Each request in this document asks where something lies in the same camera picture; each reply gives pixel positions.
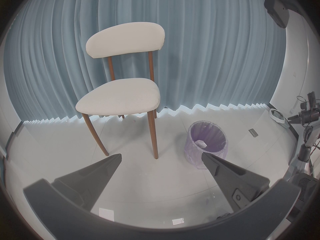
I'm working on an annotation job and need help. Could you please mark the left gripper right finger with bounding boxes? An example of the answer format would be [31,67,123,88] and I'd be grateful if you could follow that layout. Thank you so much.
[201,152,271,214]

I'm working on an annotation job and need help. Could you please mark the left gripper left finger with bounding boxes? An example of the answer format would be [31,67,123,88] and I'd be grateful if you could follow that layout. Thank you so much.
[53,153,123,212]

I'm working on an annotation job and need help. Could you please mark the purple plastic bag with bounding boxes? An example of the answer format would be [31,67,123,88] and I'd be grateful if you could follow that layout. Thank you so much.
[184,121,229,170]

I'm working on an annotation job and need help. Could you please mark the white trash bin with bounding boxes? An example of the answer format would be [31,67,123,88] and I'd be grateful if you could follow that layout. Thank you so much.
[185,121,228,169]

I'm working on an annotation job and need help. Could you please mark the white cushioned wooden chair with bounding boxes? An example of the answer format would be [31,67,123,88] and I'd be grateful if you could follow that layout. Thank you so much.
[75,22,165,160]

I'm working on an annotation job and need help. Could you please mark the pale blue curtain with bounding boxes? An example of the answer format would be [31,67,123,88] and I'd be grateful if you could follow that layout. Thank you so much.
[4,0,288,124]

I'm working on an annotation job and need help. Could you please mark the white oval ring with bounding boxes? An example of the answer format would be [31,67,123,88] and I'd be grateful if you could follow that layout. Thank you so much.
[269,108,288,130]

